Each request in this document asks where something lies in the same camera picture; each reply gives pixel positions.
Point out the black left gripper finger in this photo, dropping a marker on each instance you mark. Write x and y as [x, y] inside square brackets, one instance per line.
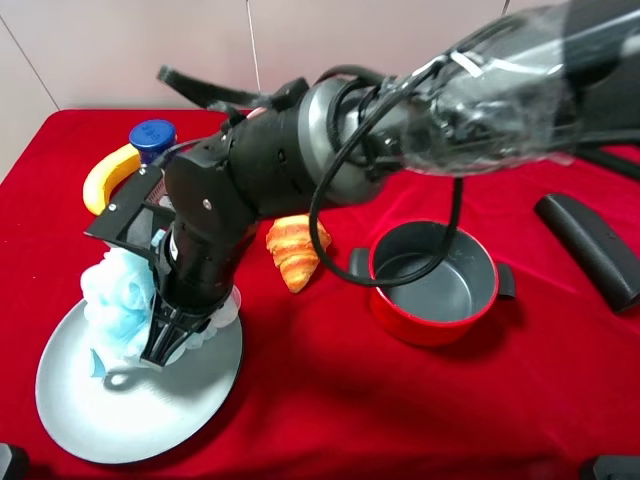
[172, 324]

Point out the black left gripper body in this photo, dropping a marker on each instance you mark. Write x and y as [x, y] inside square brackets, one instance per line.
[220, 189]

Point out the light blue bath loofah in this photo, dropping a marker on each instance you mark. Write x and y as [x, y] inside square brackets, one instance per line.
[118, 293]

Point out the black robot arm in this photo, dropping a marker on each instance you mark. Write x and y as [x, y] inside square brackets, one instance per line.
[541, 83]

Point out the blue white yogurt bottle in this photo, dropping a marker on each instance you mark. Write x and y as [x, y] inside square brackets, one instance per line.
[152, 138]

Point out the grey round plate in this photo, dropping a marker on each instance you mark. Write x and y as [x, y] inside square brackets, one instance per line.
[113, 412]

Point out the croissant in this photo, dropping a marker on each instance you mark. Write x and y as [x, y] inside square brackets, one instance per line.
[289, 242]

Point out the yellow banana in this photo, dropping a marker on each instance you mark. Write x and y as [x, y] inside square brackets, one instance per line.
[106, 175]

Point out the black base corner left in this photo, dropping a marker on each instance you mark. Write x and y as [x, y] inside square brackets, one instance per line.
[14, 462]

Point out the black base corner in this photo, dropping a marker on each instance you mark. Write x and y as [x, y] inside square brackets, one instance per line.
[611, 467]
[14, 462]

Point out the red velvet tablecloth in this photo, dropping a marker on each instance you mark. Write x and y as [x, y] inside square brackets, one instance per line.
[539, 385]

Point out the black curved case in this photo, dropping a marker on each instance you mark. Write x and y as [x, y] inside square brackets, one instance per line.
[605, 258]

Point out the black base corner right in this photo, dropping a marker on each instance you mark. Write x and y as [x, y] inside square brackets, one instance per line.
[611, 467]

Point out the red pot with black handles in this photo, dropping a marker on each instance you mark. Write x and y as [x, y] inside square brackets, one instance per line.
[441, 307]

